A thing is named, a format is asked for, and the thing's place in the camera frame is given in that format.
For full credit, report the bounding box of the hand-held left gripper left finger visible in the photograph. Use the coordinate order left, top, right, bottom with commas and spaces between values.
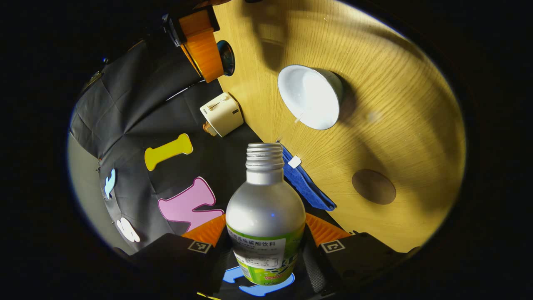
115, 214, 227, 298

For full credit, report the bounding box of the black backdrop cloth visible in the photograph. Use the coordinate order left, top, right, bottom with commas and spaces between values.
69, 35, 334, 298

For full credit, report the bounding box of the blue folded towel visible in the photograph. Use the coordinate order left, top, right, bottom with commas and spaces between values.
280, 144, 337, 211

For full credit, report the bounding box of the silver green water bottle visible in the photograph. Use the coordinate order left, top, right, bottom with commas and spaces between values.
225, 142, 306, 286

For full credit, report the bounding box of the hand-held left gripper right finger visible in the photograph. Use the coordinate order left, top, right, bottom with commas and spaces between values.
304, 212, 421, 298

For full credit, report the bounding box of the black equipment stand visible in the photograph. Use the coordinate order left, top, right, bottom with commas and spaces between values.
82, 57, 110, 91

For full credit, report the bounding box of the teal teacup lid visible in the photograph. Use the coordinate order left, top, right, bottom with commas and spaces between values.
217, 40, 236, 77

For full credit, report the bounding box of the white toaster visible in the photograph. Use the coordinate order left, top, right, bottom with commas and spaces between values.
199, 92, 244, 138

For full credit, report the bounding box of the round brown coaster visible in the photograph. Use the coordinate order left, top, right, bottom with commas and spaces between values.
352, 169, 397, 205

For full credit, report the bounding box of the teal white teacup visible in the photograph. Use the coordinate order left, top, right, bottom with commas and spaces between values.
277, 64, 345, 130

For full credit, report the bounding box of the white power cable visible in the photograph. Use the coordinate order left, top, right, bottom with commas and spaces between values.
166, 80, 205, 102

